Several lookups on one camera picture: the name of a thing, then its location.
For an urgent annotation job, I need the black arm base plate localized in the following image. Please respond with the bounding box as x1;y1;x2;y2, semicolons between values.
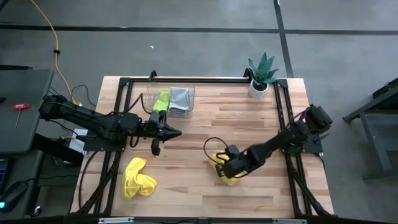
278;129;331;156
82;127;128;153

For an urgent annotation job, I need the silver metal bracket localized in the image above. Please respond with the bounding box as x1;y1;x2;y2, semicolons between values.
272;218;308;224
98;217;134;224

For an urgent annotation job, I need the grey waffle microfiber towel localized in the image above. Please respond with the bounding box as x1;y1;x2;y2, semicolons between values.
169;86;191;113

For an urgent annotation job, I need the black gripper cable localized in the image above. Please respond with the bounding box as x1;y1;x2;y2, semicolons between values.
129;92;153;149
203;136;233;166

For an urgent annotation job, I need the green microfiber towel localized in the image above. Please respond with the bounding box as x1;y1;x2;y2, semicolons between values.
151;90;171;113

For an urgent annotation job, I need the grey desk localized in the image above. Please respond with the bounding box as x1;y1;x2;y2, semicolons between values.
0;68;55;156

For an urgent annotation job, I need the black aluminium frame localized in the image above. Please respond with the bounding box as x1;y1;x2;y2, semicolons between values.
68;70;335;218

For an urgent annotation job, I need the white paper sheet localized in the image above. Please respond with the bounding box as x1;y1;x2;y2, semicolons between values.
68;128;88;156

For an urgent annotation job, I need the yellow microfiber towel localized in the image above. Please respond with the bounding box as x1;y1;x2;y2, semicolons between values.
208;152;243;187
122;157;159;200

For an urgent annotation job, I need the red-handled hex key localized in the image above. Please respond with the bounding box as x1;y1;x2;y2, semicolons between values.
11;103;31;129

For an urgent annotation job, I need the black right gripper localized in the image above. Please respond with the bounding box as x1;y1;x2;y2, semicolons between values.
214;144;251;180

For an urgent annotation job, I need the dark desk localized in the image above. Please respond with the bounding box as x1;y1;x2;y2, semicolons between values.
0;149;44;220

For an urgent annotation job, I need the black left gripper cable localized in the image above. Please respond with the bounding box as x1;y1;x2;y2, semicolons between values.
129;92;153;149

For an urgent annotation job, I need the yellow extension cable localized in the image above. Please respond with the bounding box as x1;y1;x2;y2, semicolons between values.
30;0;83;108

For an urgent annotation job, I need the black computer mouse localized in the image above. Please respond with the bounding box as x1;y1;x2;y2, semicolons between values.
0;180;29;214

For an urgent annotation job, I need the clear plastic bin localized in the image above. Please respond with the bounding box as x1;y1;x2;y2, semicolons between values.
145;83;196;119

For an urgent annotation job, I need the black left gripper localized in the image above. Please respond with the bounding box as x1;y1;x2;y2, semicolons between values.
144;111;183;157

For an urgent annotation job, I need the green plant in white pot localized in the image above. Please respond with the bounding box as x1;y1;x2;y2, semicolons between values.
247;52;280;100

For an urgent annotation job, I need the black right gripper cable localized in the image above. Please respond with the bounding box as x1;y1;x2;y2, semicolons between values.
203;136;233;166

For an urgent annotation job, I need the black metal cart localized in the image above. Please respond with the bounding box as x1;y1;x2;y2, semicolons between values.
341;77;398;181

